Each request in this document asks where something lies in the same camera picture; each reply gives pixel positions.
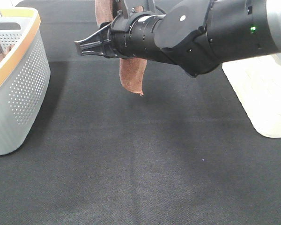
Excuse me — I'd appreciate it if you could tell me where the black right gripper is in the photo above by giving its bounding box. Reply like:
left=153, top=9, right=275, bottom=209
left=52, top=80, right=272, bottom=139
left=74, top=14, right=137, bottom=59

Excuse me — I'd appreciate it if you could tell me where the brown microfibre towel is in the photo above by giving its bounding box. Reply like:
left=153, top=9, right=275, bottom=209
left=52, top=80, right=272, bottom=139
left=95, top=0, right=147, bottom=96

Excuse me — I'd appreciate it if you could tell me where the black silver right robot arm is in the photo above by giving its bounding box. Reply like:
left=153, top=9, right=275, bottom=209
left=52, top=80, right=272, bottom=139
left=75, top=0, right=281, bottom=77

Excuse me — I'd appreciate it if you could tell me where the grey perforated laundry basket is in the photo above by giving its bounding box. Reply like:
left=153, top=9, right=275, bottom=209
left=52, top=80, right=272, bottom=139
left=0, top=7, right=51, bottom=155

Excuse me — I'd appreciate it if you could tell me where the black fabric table mat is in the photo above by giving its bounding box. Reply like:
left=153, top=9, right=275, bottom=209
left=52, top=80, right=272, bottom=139
left=0, top=0, right=281, bottom=225

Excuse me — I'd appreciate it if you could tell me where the white storage bin grey rim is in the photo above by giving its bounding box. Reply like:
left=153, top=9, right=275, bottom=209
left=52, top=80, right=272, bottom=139
left=222, top=53, right=281, bottom=138

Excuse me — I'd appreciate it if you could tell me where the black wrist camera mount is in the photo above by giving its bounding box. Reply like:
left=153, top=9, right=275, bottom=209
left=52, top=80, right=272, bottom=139
left=112, top=0, right=155, bottom=20

